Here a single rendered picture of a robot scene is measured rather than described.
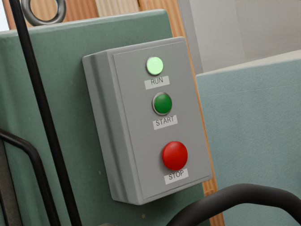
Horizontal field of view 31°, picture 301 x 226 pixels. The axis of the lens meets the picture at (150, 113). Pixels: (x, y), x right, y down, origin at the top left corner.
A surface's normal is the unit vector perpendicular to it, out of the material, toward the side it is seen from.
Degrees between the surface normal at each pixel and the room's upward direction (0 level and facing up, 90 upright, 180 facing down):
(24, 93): 90
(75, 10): 87
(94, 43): 90
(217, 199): 53
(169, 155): 87
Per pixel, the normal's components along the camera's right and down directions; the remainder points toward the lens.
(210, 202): 0.31, -0.62
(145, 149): 0.54, -0.04
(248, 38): -0.74, 0.21
